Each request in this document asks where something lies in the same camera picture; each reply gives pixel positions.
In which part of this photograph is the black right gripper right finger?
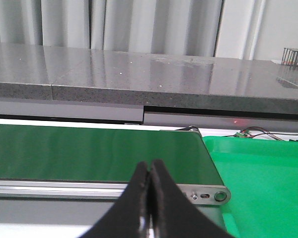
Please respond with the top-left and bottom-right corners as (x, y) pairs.
(150, 159), (232, 238)

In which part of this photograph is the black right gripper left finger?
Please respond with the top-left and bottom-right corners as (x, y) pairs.
(81, 162), (149, 238)

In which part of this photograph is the green plastic tray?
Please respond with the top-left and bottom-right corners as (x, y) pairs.
(204, 136), (298, 238)

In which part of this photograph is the green conveyor belt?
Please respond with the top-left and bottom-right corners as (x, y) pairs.
(0, 124), (223, 185)

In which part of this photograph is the grey stone counter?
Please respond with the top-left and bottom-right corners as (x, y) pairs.
(0, 43), (298, 132)

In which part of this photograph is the white curtain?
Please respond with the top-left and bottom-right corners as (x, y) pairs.
(0, 0), (298, 60)

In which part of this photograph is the aluminium conveyor frame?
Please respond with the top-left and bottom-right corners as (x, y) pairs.
(0, 179), (231, 206)

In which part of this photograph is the metal wire rack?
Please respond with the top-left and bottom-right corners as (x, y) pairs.
(281, 48), (298, 67)

